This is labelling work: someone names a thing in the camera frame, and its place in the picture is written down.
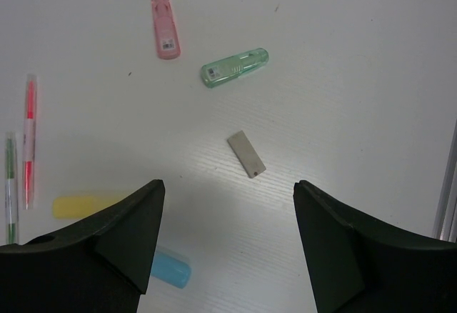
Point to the blue highlighter marker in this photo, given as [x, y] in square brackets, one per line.
[170, 270]

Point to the green correction tape dispenser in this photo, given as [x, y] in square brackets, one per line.
[224, 70]

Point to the yellow highlighter marker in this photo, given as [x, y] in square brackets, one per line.
[81, 206]

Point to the red pen in wrapper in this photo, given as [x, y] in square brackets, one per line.
[29, 141]

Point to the aluminium table edge rail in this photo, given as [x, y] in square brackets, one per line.
[445, 222]

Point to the pink correction tape dispenser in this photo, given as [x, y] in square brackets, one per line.
[166, 37]

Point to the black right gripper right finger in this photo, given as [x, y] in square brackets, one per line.
[358, 263]

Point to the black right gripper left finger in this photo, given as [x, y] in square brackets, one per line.
[99, 264]

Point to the grey rectangular eraser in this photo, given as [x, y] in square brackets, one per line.
[246, 154]

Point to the green pen in wrapper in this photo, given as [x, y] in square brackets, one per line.
[11, 190]

